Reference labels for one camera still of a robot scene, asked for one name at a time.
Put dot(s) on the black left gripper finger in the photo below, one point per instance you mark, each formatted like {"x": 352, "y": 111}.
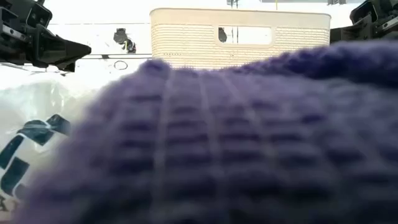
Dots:
{"x": 77, "y": 51}
{"x": 70, "y": 68}

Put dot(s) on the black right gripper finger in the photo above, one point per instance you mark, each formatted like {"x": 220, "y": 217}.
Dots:
{"x": 351, "y": 34}

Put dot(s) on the clear package with circle print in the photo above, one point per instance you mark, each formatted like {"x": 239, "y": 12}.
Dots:
{"x": 34, "y": 130}

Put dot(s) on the white perforated plastic basket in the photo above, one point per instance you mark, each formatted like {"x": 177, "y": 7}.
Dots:
{"x": 186, "y": 31}

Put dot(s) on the black background object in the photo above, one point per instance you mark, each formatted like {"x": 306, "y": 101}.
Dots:
{"x": 122, "y": 39}
{"x": 222, "y": 35}

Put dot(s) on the blue-purple knitted cloth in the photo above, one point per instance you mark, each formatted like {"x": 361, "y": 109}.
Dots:
{"x": 217, "y": 140}

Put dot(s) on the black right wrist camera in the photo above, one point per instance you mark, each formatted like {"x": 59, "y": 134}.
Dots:
{"x": 363, "y": 12}

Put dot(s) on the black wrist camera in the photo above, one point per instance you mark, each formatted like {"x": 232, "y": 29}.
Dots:
{"x": 38, "y": 15}
{"x": 363, "y": 12}

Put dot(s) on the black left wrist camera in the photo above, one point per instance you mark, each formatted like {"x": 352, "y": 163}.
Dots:
{"x": 38, "y": 15}

